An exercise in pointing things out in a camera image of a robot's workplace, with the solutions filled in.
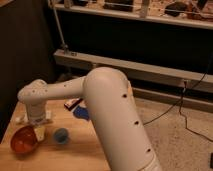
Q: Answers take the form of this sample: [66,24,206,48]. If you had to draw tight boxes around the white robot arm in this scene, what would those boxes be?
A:
[18,67,163,171]

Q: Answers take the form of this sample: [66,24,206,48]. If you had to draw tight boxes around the orange ceramic bowl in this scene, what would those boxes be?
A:
[10,126,38,154]

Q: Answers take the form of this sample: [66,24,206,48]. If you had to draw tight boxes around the black floor cable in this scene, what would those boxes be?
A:
[143,56,213,143]

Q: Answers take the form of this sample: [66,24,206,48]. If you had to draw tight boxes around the small dark red-white box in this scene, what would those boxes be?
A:
[64,98,82,110]

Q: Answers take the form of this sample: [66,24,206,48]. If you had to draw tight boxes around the blue cup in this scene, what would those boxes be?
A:
[53,128,69,144]

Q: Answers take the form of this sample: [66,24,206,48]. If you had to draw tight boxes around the cluttered background shelf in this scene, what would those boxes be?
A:
[48,0,213,30]

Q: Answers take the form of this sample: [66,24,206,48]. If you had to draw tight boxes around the metal stand pole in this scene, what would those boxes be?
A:
[51,0,68,53]

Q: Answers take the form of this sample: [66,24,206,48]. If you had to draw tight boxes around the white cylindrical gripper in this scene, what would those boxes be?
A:
[26,102,46,142]

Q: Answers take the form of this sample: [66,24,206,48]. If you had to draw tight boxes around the white rectangular box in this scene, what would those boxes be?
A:
[15,110,52,124]

